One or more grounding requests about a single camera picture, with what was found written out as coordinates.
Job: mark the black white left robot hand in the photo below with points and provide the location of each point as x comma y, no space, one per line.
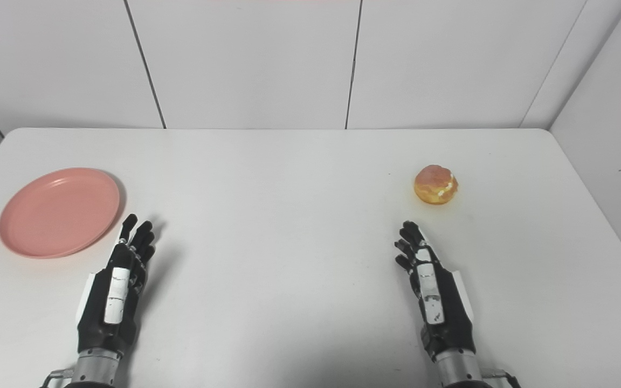
114,293

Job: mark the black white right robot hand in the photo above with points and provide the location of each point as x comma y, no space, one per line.
434,296

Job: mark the pink round plate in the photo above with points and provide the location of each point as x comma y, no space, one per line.
57,213

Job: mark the cream puff pastry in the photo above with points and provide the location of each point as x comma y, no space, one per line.
435,185

